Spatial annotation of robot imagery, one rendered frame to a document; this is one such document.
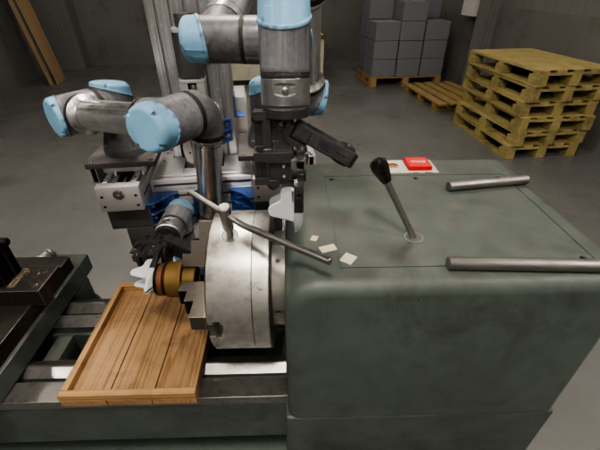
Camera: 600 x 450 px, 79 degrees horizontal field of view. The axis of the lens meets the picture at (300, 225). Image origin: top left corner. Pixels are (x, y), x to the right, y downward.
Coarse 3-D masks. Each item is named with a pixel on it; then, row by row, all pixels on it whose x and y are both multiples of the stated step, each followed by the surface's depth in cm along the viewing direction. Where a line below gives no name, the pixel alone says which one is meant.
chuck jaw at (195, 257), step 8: (200, 224) 83; (208, 224) 83; (200, 232) 83; (208, 232) 83; (192, 240) 83; (200, 240) 83; (192, 248) 83; (200, 248) 83; (184, 256) 83; (192, 256) 83; (200, 256) 83; (184, 264) 83; (192, 264) 83; (200, 264) 83
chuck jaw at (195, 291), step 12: (180, 288) 80; (192, 288) 80; (180, 300) 81; (192, 300) 77; (192, 312) 74; (204, 312) 74; (192, 324) 74; (204, 324) 74; (216, 324) 72; (216, 336) 74
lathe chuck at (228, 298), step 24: (216, 216) 79; (240, 216) 79; (216, 240) 73; (240, 240) 73; (216, 264) 71; (240, 264) 71; (216, 288) 70; (240, 288) 70; (216, 312) 71; (240, 312) 71; (240, 336) 74
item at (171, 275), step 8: (160, 264) 84; (168, 264) 83; (176, 264) 83; (160, 272) 82; (168, 272) 82; (176, 272) 82; (184, 272) 83; (192, 272) 83; (200, 272) 88; (160, 280) 81; (168, 280) 81; (176, 280) 81; (184, 280) 82; (192, 280) 82; (200, 280) 88; (160, 288) 82; (168, 288) 81; (176, 288) 81; (168, 296) 84; (176, 296) 84
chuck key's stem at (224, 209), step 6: (222, 204) 67; (228, 204) 67; (222, 210) 67; (228, 210) 67; (222, 216) 68; (222, 222) 69; (228, 222) 69; (222, 228) 71; (228, 228) 70; (228, 234) 72
